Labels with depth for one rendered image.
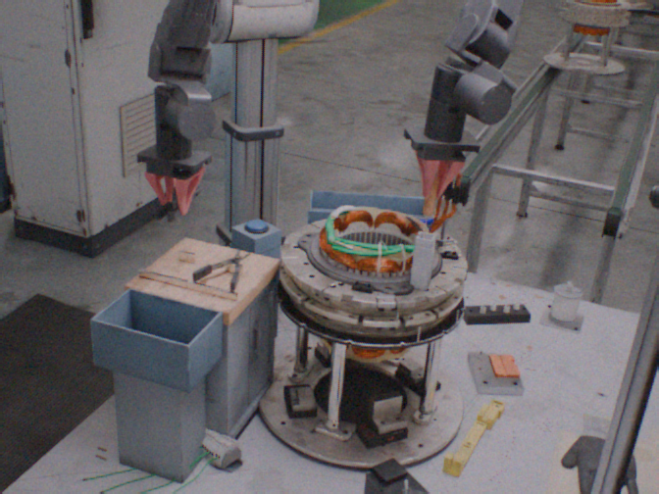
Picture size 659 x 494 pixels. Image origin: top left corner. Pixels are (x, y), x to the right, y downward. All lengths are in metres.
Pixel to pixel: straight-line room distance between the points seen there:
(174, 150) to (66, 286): 2.31
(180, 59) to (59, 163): 2.44
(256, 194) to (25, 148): 2.08
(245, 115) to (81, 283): 1.96
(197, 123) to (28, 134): 2.54
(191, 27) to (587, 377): 1.06
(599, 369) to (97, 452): 1.01
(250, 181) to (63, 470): 0.71
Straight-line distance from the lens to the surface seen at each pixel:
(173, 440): 1.36
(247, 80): 1.71
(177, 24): 1.21
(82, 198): 3.64
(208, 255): 1.46
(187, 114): 1.20
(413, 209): 1.75
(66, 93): 3.51
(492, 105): 1.14
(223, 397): 1.39
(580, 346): 1.87
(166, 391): 1.30
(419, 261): 1.30
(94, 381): 2.96
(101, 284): 3.55
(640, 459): 1.61
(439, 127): 1.20
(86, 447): 1.50
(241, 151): 1.75
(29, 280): 3.63
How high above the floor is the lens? 1.74
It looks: 27 degrees down
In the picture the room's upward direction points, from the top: 4 degrees clockwise
